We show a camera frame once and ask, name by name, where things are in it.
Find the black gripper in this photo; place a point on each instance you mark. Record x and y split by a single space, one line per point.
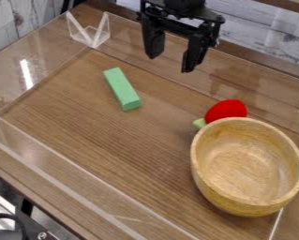
182 17

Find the green rectangular block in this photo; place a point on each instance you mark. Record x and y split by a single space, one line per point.
122 89

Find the wooden bowl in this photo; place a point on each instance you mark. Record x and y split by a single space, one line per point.
245 166

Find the red plush strawberry toy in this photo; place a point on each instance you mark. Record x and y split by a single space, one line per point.
226 108

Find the clear acrylic corner bracket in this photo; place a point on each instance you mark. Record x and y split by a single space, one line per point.
91 36

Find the clear acrylic tray wall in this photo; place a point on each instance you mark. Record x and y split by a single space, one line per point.
108 167

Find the black table leg bracket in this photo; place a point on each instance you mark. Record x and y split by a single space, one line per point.
36 232

